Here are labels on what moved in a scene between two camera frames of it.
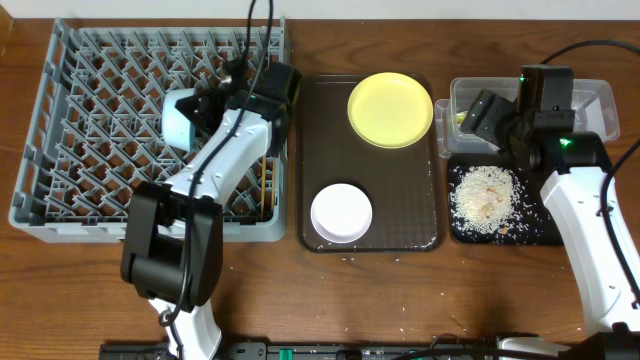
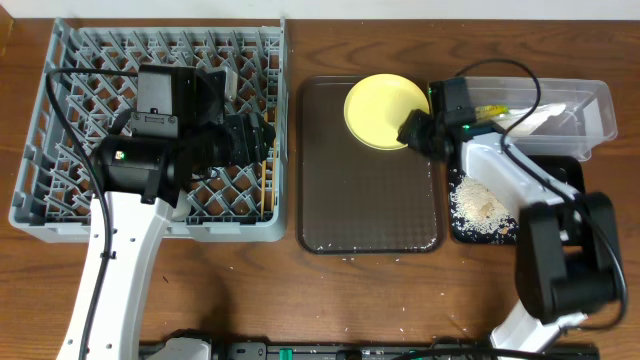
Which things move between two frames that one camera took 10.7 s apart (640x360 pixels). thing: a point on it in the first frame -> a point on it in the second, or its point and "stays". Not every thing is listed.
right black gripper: x=483 y=114 -> x=407 y=132
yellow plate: x=390 y=110 stays
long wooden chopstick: x=263 y=188 stays
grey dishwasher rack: x=93 y=123 stays
